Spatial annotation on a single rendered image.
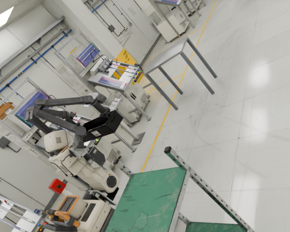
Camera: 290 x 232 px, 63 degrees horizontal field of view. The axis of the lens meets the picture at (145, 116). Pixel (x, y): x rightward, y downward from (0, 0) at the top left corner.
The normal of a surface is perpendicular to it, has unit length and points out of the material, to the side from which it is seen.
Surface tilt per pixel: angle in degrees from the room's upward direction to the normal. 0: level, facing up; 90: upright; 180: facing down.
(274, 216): 0
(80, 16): 90
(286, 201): 0
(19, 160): 90
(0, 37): 90
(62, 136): 90
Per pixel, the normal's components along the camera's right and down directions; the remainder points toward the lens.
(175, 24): -0.36, 0.70
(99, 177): 0.65, -0.23
